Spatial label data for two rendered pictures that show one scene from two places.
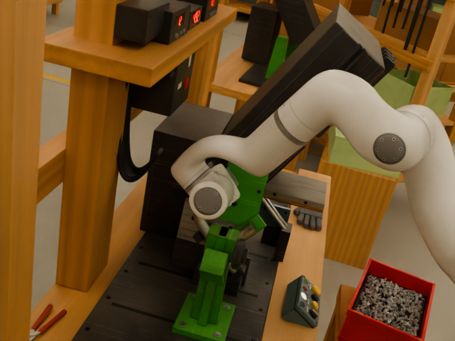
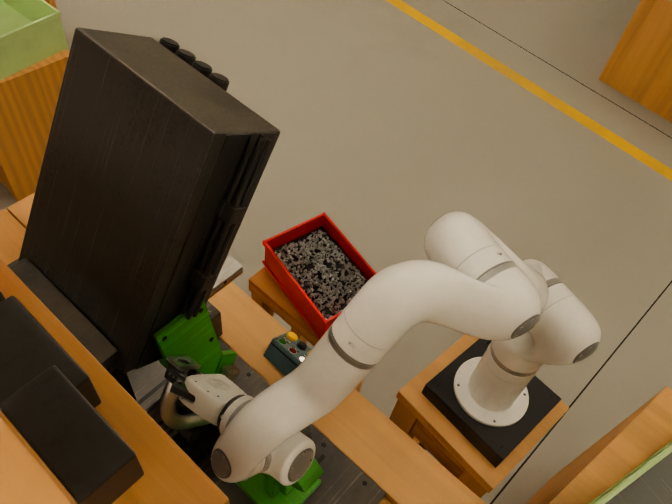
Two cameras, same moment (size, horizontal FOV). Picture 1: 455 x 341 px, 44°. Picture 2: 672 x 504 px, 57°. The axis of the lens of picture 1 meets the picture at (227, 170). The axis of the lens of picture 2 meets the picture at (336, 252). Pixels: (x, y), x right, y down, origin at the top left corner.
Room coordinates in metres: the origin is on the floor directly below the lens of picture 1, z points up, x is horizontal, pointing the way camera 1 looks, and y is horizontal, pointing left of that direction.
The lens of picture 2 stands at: (0.91, 0.32, 2.29)
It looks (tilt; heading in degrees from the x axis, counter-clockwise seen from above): 53 degrees down; 297
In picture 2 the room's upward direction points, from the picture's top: 10 degrees clockwise
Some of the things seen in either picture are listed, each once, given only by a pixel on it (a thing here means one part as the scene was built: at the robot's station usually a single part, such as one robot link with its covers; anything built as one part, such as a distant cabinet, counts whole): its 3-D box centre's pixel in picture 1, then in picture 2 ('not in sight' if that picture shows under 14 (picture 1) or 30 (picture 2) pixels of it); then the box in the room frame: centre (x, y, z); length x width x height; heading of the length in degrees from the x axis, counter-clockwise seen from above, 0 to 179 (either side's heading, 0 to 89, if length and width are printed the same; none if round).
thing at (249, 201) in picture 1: (245, 182); (182, 341); (1.42, -0.06, 1.17); 0.13 x 0.12 x 0.20; 173
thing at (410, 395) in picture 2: not in sight; (482, 402); (0.85, -0.52, 0.83); 0.32 x 0.32 x 0.04; 77
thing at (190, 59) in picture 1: (162, 75); not in sight; (1.41, 0.22, 1.42); 0.17 x 0.12 x 0.15; 173
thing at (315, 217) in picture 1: (308, 213); not in sight; (1.80, -0.32, 0.91); 0.20 x 0.11 x 0.03; 174
